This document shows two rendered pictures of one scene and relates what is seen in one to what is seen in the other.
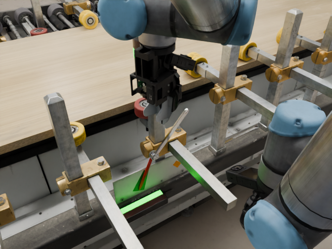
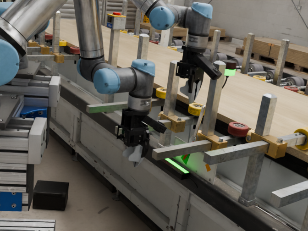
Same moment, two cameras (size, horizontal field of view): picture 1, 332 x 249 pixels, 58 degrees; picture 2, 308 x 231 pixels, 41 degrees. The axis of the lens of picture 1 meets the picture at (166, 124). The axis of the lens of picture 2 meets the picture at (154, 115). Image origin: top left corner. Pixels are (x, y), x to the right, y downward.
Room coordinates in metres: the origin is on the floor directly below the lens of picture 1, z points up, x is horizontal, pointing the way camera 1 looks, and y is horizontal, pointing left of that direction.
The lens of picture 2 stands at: (0.31, -1.45, 1.44)
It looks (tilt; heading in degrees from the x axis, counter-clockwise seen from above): 19 degrees down; 84
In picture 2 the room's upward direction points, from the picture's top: 7 degrees clockwise
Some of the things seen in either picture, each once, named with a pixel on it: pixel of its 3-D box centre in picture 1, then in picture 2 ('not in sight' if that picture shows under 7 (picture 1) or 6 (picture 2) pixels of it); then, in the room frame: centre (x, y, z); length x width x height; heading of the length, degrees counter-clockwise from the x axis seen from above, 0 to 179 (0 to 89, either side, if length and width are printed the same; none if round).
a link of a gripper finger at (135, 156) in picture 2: not in sight; (134, 156); (0.38, -0.22, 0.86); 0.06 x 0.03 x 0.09; 32
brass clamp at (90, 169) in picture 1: (84, 177); (171, 121); (0.55, 0.22, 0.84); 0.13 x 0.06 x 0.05; 122
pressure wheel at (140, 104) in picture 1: (146, 116); (236, 137); (0.80, 0.06, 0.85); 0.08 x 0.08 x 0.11
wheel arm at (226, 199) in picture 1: (180, 152); (200, 146); (0.64, -0.04, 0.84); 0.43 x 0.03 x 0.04; 32
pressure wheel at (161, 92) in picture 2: not in sight; (162, 100); (0.53, 0.48, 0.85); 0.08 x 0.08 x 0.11
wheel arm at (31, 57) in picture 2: not in sight; (47, 57); (-0.17, 1.22, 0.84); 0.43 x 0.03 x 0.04; 32
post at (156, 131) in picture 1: (156, 124); (209, 121); (0.67, 0.03, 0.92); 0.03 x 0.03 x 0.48; 32
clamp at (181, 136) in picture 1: (162, 141); (210, 141); (0.68, 0.01, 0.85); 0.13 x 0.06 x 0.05; 122
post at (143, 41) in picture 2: not in sight; (139, 84); (0.40, 0.45, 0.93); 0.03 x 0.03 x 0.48; 32
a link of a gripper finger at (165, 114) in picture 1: (163, 113); (186, 91); (0.56, 0.01, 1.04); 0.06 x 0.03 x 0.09; 142
